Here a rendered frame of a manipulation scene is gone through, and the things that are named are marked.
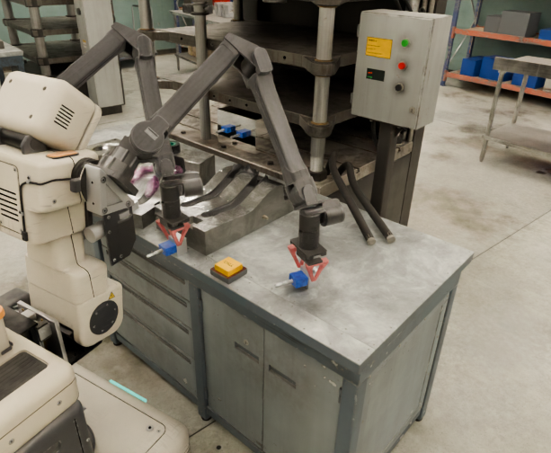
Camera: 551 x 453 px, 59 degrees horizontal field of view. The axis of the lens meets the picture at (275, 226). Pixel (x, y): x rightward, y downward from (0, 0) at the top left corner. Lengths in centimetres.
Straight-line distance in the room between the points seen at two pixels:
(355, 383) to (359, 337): 13
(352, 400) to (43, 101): 106
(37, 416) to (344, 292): 83
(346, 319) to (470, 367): 126
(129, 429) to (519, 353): 181
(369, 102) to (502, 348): 138
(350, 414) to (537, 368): 139
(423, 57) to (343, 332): 107
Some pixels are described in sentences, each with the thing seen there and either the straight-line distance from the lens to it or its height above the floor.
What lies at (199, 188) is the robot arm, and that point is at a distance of 150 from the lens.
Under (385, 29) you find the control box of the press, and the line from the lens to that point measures 200.
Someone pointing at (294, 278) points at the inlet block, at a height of 84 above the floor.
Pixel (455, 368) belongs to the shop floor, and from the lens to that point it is 249.
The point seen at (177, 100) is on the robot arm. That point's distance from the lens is 128.
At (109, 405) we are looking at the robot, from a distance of 188.
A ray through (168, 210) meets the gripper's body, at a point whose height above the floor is 97.
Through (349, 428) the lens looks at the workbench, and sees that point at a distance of 148.
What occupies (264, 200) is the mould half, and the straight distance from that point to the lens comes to 170.
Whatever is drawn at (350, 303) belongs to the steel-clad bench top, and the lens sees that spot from 140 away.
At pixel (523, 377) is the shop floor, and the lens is 258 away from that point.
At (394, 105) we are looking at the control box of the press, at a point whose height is 115.
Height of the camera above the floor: 165
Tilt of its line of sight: 29 degrees down
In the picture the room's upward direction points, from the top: 1 degrees clockwise
